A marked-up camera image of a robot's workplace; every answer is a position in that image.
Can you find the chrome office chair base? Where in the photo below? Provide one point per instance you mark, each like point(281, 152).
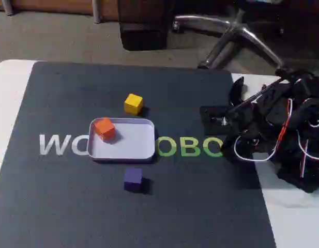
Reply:
point(236, 31)

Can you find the black mat with printed letters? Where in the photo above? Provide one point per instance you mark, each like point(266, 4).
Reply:
point(71, 201)

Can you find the yellow cube block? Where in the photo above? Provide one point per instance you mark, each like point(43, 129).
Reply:
point(133, 103)

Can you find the white rectangular tray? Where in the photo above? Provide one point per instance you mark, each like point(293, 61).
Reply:
point(134, 140)

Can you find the grey metal leg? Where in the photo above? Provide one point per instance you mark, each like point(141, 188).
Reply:
point(7, 6)
point(97, 11)

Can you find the orange cube block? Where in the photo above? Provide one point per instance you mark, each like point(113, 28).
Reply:
point(105, 129)

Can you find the black square camera box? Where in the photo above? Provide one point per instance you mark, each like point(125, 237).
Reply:
point(213, 116)

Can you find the purple cube block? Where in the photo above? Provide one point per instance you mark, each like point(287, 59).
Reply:
point(133, 178)

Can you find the brown wooden board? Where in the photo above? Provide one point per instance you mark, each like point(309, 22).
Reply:
point(50, 6)

